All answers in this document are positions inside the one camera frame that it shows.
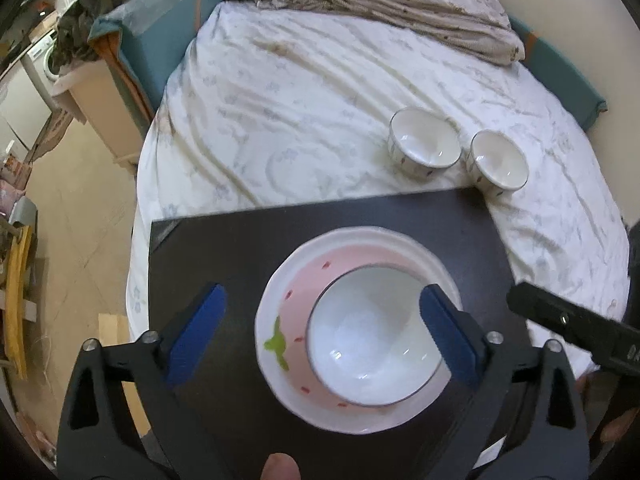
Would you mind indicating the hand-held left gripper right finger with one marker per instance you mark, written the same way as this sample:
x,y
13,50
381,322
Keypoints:
x,y
450,335

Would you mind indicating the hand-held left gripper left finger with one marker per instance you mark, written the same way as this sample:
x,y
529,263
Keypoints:
x,y
200,330

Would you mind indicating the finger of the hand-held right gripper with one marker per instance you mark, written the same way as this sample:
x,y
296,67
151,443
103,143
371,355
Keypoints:
x,y
545,307

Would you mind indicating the white ceramic bowl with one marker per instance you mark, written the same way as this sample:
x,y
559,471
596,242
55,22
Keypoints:
x,y
424,142
498,162
370,340

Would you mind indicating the person's right hand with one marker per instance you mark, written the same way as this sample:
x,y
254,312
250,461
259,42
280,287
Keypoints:
x,y
611,427

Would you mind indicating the person's left hand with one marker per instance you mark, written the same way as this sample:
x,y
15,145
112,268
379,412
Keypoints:
x,y
282,467

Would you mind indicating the black table board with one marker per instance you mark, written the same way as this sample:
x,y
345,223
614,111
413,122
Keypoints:
x,y
210,250

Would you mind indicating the grey container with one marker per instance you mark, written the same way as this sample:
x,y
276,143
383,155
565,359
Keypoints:
x,y
22,210

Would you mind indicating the brown patterned rug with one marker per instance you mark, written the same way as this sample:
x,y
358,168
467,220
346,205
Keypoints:
x,y
50,132

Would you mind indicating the pink box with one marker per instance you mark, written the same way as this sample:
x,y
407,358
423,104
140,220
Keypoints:
x,y
11,166

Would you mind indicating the white kitchen cabinet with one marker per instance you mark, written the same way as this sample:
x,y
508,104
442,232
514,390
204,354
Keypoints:
x,y
20,100

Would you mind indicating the white washing machine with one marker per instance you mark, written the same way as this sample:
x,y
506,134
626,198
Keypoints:
x,y
42,57

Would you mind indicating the crumpled floral quilt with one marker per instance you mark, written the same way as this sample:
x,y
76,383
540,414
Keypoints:
x,y
400,5

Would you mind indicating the camouflage clothes pile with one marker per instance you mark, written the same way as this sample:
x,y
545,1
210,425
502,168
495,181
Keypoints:
x,y
85,10

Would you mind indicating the yellow wooden frame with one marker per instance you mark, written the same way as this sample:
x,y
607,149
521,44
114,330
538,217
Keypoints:
x,y
17,300

